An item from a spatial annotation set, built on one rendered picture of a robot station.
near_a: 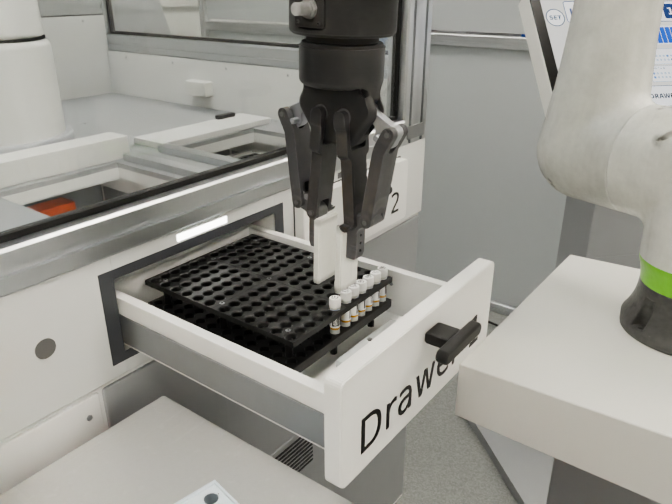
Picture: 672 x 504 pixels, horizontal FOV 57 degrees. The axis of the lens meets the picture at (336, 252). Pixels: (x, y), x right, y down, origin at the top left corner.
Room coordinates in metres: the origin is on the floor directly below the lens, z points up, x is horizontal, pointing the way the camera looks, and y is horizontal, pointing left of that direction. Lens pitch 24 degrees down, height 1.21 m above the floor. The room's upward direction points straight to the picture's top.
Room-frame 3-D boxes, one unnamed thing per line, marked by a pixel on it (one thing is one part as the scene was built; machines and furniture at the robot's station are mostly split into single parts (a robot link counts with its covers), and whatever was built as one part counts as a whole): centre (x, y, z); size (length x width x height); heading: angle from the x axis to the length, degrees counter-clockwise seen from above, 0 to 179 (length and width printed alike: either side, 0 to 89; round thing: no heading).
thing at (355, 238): (0.54, -0.03, 0.99); 0.03 x 0.01 x 0.05; 53
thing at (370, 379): (0.51, -0.08, 0.87); 0.29 x 0.02 x 0.11; 143
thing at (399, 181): (0.94, -0.03, 0.87); 0.29 x 0.02 x 0.11; 143
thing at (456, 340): (0.50, -0.11, 0.91); 0.07 x 0.04 x 0.01; 143
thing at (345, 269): (0.56, -0.01, 0.96); 0.03 x 0.01 x 0.07; 143
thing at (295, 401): (0.64, 0.08, 0.86); 0.40 x 0.26 x 0.06; 53
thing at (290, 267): (0.63, 0.08, 0.87); 0.22 x 0.18 x 0.06; 53
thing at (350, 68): (0.56, 0.00, 1.12); 0.08 x 0.07 x 0.09; 53
